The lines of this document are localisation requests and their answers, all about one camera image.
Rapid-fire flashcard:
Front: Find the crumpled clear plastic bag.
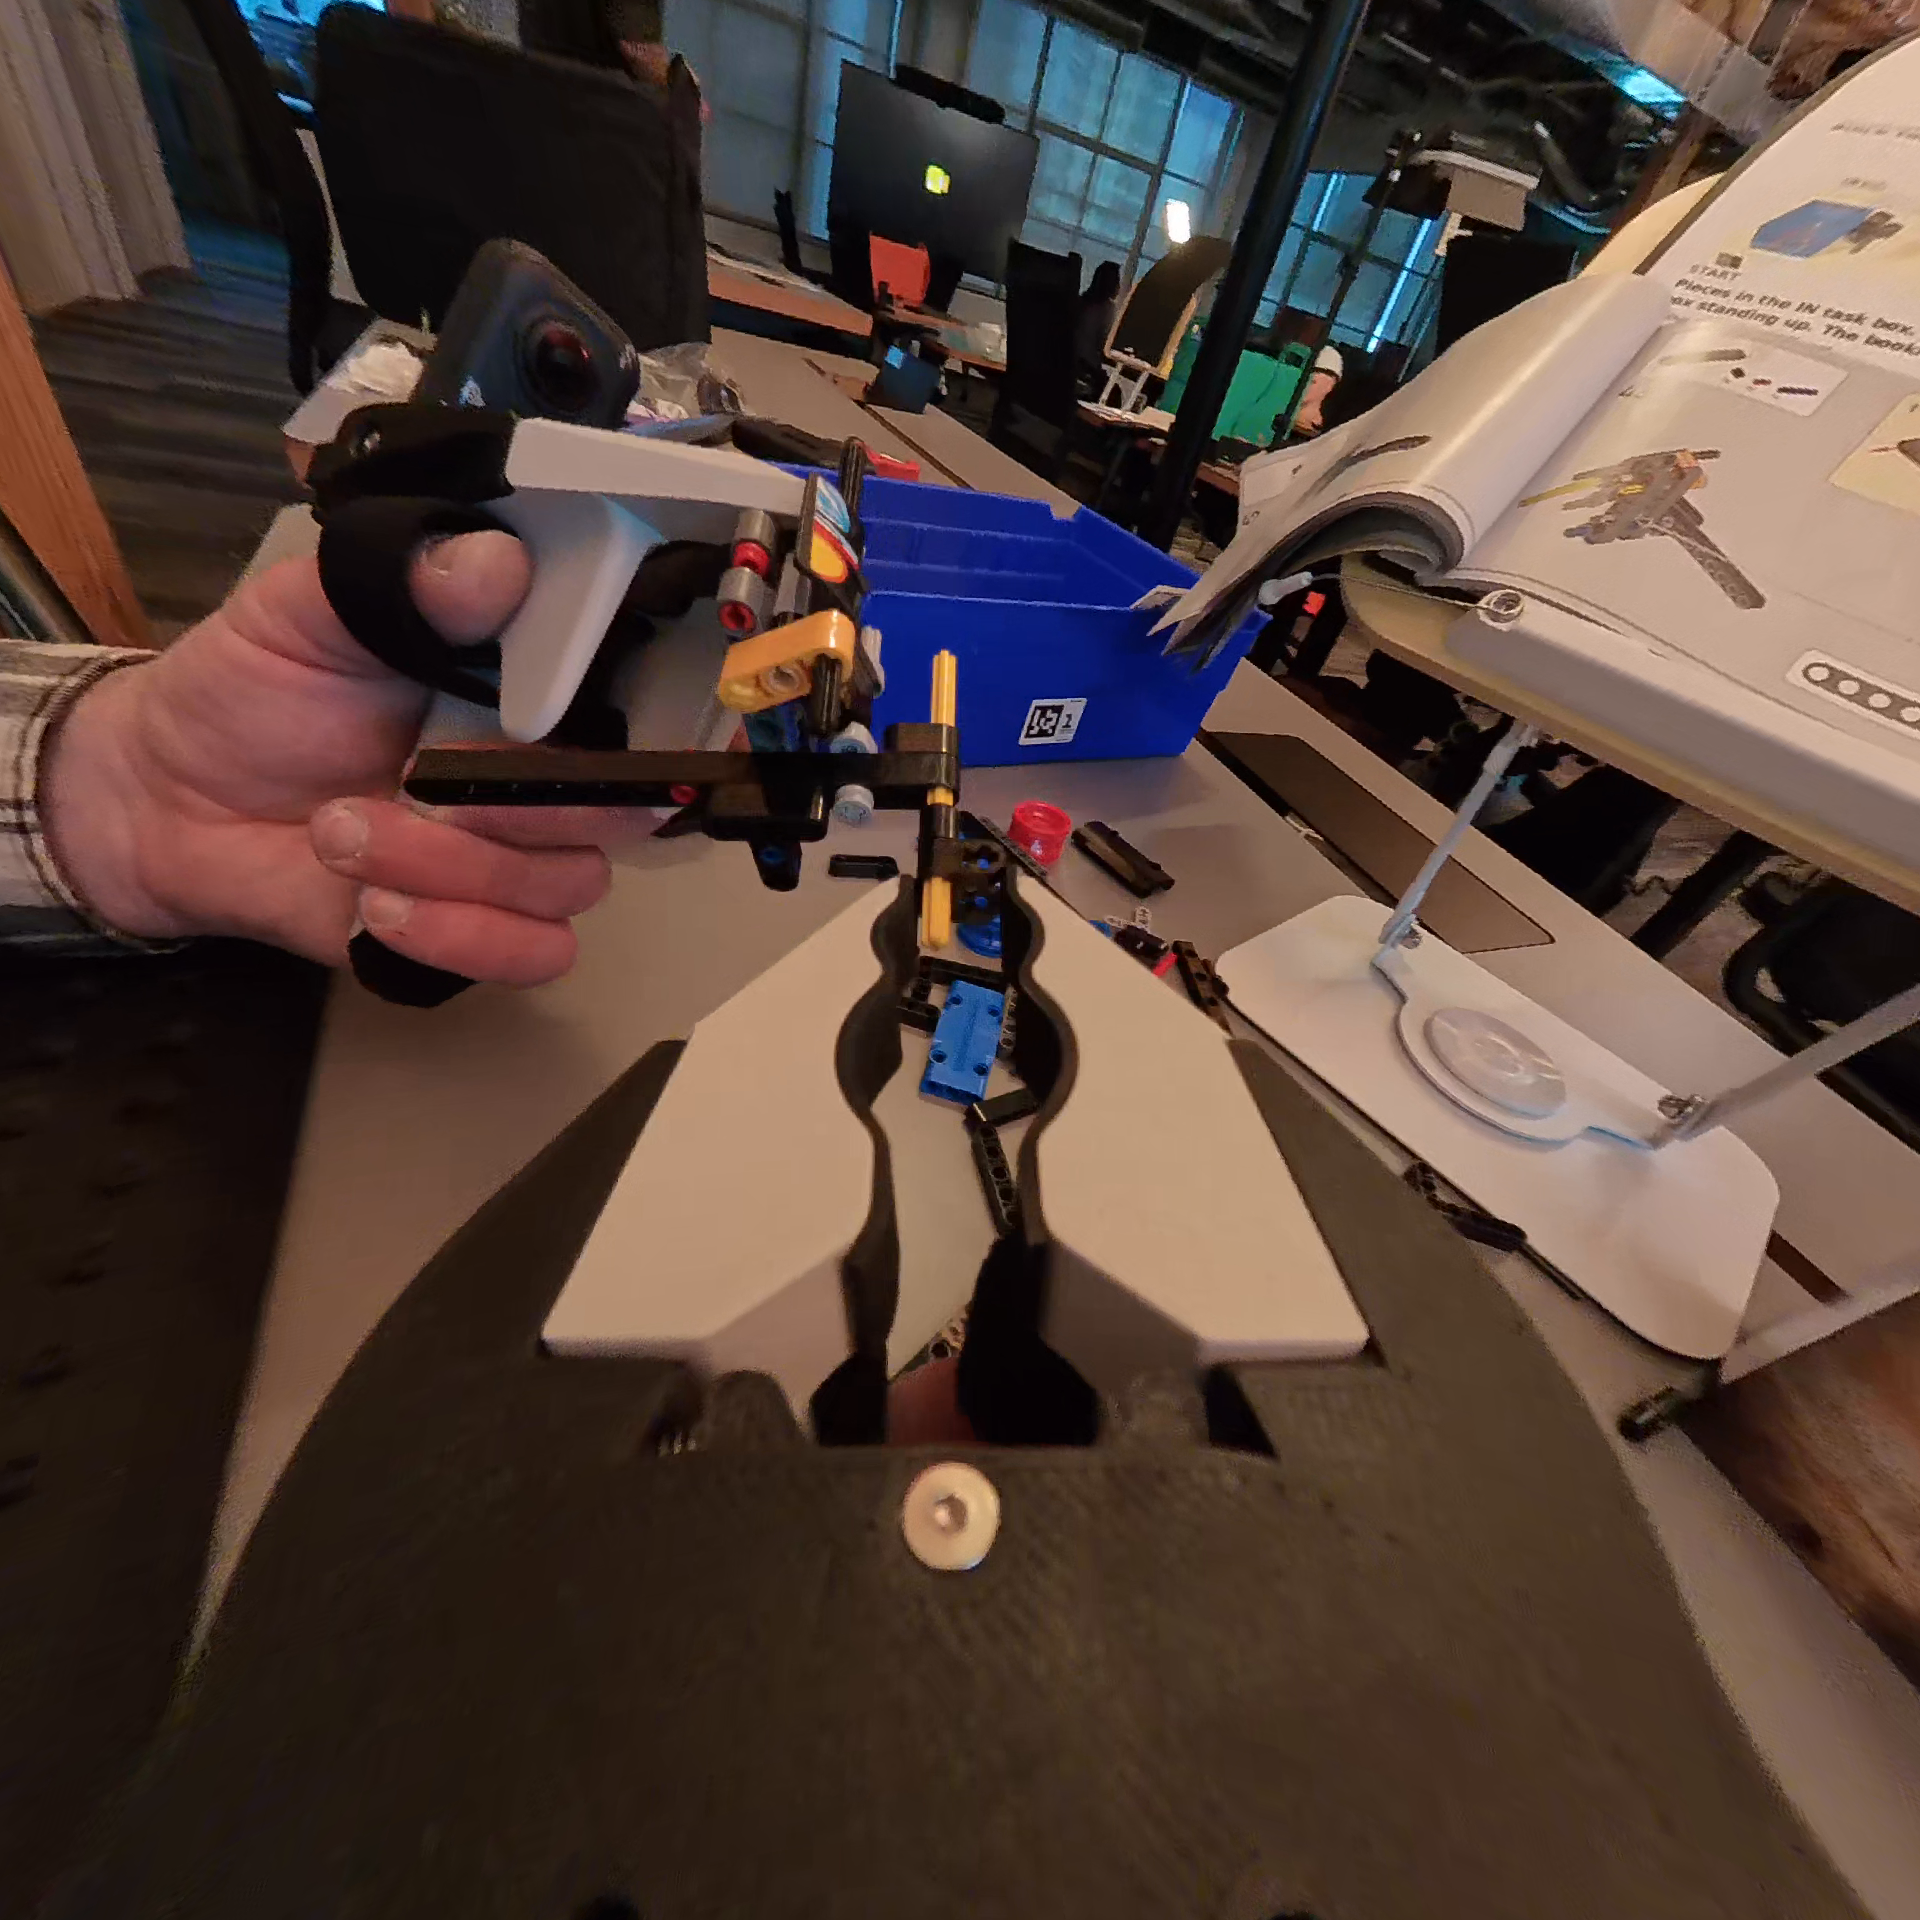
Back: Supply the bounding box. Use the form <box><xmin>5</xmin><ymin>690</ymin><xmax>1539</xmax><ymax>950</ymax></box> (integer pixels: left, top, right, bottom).
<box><xmin>293</xmin><ymin>337</ymin><xmax>753</xmax><ymax>444</ymax></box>

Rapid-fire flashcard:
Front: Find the black curved toy panel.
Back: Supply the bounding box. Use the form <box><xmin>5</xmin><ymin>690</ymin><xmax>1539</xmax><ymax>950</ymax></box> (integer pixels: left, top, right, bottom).
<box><xmin>1072</xmin><ymin>820</ymin><xmax>1178</xmax><ymax>896</ymax></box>

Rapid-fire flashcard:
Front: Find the person's left hand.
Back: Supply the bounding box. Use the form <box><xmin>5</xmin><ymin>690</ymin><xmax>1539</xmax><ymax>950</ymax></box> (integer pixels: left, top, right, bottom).
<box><xmin>36</xmin><ymin>532</ymin><xmax>618</xmax><ymax>992</ymax></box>

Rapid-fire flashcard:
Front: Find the black angled toy beam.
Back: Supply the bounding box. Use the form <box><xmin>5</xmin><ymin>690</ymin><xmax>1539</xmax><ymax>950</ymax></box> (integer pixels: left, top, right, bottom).
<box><xmin>1402</xmin><ymin>1161</ymin><xmax>1529</xmax><ymax>1254</ymax></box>

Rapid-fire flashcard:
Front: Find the toy brick assembly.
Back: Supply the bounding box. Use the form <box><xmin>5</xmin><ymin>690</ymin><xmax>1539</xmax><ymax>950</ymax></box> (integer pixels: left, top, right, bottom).
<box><xmin>402</xmin><ymin>440</ymin><xmax>1024</xmax><ymax>962</ymax></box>

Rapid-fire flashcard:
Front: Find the blue storage bin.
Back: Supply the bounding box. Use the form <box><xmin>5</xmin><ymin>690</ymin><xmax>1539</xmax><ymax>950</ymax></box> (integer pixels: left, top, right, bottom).
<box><xmin>780</xmin><ymin>464</ymin><xmax>1269</xmax><ymax>769</ymax></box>

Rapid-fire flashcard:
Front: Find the blue flat toy panel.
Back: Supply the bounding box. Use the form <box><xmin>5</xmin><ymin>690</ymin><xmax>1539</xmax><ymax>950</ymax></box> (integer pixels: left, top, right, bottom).
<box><xmin>920</xmin><ymin>982</ymin><xmax>1010</xmax><ymax>1109</ymax></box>

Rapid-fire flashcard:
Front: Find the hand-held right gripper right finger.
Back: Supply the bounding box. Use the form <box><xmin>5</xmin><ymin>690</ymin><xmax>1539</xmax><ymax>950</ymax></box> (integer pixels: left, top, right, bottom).
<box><xmin>961</xmin><ymin>870</ymin><xmax>1373</xmax><ymax>1444</ymax></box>

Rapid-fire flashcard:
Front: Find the person's left forearm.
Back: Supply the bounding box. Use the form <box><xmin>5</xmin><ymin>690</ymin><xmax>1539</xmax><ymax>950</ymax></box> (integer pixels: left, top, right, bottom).
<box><xmin>0</xmin><ymin>638</ymin><xmax>166</xmax><ymax>954</ymax></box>

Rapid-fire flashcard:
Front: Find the black office chair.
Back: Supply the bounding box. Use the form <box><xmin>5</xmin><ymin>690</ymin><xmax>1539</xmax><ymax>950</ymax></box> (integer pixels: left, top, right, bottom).
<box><xmin>315</xmin><ymin>0</ymin><xmax>713</xmax><ymax>355</ymax></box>

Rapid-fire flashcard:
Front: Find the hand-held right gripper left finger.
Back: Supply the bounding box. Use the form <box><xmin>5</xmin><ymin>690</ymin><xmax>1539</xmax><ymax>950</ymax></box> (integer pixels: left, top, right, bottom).
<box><xmin>540</xmin><ymin>878</ymin><xmax>922</xmax><ymax>1444</ymax></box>

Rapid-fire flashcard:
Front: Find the black computer monitor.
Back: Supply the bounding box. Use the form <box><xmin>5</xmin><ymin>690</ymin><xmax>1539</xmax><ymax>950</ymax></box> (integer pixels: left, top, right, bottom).
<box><xmin>830</xmin><ymin>64</ymin><xmax>1041</xmax><ymax>289</ymax></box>

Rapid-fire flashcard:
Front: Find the white book stand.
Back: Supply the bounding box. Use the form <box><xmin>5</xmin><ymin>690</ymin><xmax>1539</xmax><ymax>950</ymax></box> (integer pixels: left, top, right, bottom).
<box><xmin>1216</xmin><ymin>164</ymin><xmax>1920</xmax><ymax>1390</ymax></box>

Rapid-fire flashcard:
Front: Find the instruction booklet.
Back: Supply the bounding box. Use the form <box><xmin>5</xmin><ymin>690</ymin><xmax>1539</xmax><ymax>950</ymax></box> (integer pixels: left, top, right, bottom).
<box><xmin>1148</xmin><ymin>30</ymin><xmax>1920</xmax><ymax>753</ymax></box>

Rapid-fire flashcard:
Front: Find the grey desk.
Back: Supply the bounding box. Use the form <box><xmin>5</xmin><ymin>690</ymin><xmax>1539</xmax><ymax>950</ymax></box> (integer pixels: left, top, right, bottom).
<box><xmin>194</xmin><ymin>323</ymin><xmax>1920</xmax><ymax>1728</ymax></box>

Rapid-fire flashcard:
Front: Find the black pole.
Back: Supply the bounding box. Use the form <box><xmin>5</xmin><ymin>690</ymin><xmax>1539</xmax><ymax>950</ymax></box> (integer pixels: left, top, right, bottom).
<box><xmin>1148</xmin><ymin>0</ymin><xmax>1373</xmax><ymax>548</ymax></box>

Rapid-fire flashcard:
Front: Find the black dotted floor mat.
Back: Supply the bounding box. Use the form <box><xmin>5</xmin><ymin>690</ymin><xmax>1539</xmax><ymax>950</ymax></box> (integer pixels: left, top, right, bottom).
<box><xmin>0</xmin><ymin>944</ymin><xmax>332</xmax><ymax>1876</ymax></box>

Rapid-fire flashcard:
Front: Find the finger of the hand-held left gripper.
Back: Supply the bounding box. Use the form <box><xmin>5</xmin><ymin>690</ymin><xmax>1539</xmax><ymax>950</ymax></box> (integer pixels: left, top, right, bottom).
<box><xmin>508</xmin><ymin>421</ymin><xmax>818</xmax><ymax>545</ymax></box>

